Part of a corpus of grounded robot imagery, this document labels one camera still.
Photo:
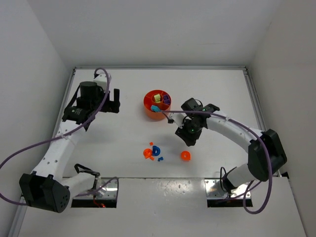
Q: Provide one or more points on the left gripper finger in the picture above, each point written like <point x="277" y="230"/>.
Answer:
<point x="113" y="106"/>
<point x="116" y="94"/>

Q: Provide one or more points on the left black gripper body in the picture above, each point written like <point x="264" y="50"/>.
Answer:
<point x="112" y="104"/>

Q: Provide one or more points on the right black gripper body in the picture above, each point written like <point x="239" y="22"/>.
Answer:
<point x="186" y="136"/>

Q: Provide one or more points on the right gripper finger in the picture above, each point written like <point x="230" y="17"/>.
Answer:
<point x="193" y="139"/>
<point x="182" y="134"/>

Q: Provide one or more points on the orange ring lego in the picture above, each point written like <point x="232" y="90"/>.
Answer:
<point x="185" y="156"/>
<point x="148" y="154"/>

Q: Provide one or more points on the purple square lego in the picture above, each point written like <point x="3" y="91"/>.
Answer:
<point x="166" y="97"/>

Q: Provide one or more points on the pale green curved lego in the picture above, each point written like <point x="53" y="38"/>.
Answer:
<point x="157" y="98"/>

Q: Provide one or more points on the purple long lego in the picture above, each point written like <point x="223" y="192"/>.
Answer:
<point x="166" y="101"/>

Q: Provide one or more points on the teal long lego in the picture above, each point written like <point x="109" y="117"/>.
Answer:
<point x="155" y="109"/>

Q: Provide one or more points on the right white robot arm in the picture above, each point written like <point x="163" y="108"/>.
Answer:
<point x="265" y="151"/>

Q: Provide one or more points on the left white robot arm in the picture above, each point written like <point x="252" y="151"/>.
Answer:
<point x="45" y="188"/>

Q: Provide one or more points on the orange round divided container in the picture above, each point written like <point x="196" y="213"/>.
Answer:
<point x="149" y="100"/>

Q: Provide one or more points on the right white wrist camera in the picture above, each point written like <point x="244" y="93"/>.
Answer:
<point x="176" y="118"/>

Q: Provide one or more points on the blue ring lego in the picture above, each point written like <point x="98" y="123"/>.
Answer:
<point x="156" y="151"/>

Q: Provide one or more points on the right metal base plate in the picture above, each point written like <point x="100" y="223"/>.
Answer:
<point x="215" y="192"/>

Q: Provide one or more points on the metal base plate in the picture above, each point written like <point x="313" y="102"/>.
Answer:
<point x="109" y="190"/>
<point x="215" y="192"/>

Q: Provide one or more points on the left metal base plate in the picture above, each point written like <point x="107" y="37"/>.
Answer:
<point x="109" y="190"/>

